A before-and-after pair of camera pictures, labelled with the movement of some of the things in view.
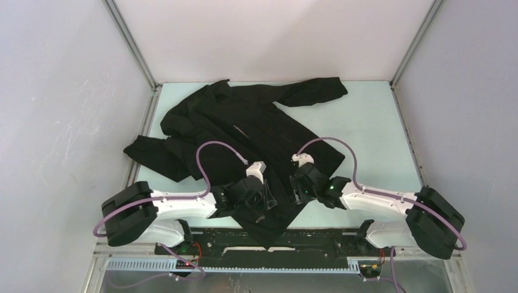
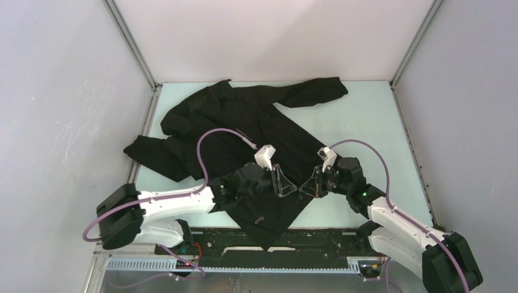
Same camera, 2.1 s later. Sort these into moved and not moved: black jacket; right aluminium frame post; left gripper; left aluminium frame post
Moved: left gripper
Not moved: black jacket; left aluminium frame post; right aluminium frame post
